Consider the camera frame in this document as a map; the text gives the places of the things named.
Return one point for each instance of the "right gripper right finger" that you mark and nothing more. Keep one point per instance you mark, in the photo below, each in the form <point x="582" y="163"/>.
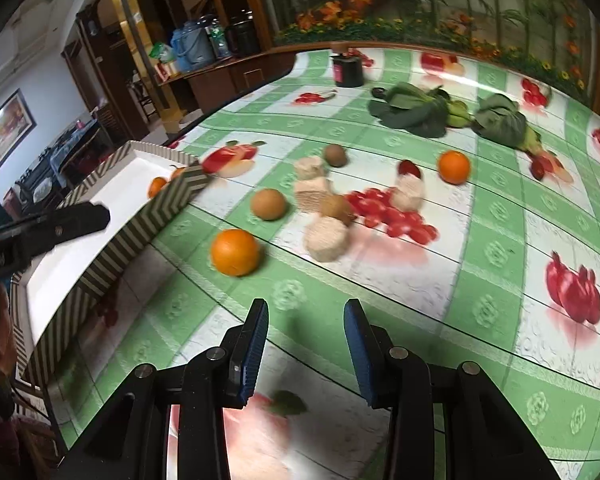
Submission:
<point x="369" y="347"/>

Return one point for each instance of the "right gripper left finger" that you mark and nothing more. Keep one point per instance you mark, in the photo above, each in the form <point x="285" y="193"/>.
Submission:
<point x="246" y="356"/>

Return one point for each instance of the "beige root chunk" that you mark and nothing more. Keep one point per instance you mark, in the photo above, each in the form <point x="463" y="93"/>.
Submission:
<point x="309" y="167"/>
<point x="326" y="239"/>
<point x="408" y="193"/>
<point x="310" y="193"/>

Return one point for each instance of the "brown kiwi fruit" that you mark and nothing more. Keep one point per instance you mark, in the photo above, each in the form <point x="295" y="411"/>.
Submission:
<point x="335" y="155"/>
<point x="337" y="207"/>

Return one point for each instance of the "tan round fruit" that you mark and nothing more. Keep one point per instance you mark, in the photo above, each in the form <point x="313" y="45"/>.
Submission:
<point x="268" y="204"/>

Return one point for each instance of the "dark red jujube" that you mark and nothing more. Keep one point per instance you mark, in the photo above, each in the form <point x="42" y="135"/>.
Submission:
<point x="407" y="167"/>
<point x="537" y="169"/>

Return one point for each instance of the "orange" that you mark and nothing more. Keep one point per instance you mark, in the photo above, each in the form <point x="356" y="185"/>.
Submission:
<point x="454" y="167"/>

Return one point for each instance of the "white tray with chevron rim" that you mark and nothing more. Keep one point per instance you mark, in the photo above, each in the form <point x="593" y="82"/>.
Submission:
<point x="54" y="296"/>

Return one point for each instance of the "left bok choy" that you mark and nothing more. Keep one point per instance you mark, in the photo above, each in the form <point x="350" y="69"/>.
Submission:
<point x="424" y="113"/>

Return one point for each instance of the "bok choy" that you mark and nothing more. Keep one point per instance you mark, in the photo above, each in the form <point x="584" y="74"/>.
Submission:
<point x="424" y="113"/>
<point x="499" y="120"/>

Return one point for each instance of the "wooden sideboard cabinet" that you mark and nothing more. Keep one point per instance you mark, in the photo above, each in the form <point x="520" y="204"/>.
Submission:
<point x="222" y="82"/>

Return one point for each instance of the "small black object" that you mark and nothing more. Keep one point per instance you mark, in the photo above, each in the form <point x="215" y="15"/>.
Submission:
<point x="379" y="93"/>

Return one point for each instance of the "right bok choy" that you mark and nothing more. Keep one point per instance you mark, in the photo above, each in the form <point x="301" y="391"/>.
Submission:
<point x="499" y="120"/>

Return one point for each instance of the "black jar with pink label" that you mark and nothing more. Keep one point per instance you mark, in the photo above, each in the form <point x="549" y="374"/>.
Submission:
<point x="347" y="68"/>

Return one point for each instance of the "blue bag on shelf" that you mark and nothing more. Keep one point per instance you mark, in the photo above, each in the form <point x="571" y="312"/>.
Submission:
<point x="191" y="47"/>

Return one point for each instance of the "framed wall painting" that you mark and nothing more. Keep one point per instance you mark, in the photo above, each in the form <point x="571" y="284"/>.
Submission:
<point x="16" y="123"/>

